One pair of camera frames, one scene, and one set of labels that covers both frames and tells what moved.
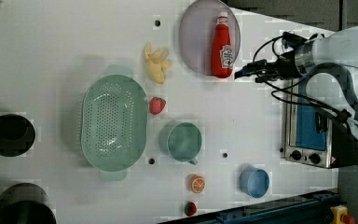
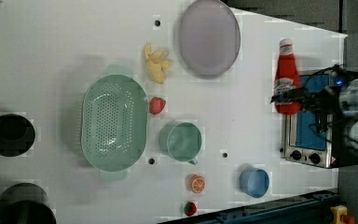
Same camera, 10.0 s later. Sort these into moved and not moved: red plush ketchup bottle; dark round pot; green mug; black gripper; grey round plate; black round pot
Moved: black gripper; red plush ketchup bottle
Not moved: green mug; grey round plate; black round pot; dark round pot
